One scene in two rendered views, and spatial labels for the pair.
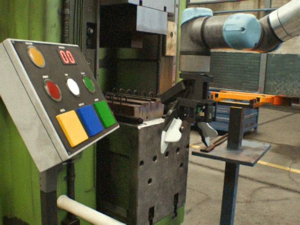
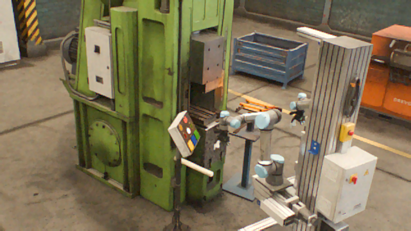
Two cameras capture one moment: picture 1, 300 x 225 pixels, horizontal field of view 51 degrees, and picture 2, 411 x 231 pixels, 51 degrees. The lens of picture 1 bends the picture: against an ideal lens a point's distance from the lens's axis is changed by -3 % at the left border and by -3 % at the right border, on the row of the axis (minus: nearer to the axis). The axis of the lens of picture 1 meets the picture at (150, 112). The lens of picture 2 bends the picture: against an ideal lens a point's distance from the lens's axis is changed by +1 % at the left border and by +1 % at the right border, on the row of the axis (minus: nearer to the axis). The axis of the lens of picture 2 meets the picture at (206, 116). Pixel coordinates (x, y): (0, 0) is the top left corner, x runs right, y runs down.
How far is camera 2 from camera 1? 2.97 m
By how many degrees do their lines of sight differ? 16
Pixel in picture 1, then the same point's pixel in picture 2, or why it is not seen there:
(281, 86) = (347, 15)
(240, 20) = (234, 123)
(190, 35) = (222, 120)
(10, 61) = (176, 132)
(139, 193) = (205, 154)
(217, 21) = (228, 120)
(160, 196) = (214, 153)
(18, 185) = (152, 149)
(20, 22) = (156, 87)
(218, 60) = not seen: outside the picture
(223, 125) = (270, 74)
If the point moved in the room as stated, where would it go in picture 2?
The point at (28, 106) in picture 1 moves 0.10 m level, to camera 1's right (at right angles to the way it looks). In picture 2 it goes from (180, 142) to (192, 142)
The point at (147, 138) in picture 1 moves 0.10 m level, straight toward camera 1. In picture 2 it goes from (209, 133) to (209, 138)
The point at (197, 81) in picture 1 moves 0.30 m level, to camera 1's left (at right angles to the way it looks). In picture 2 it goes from (224, 132) to (189, 131)
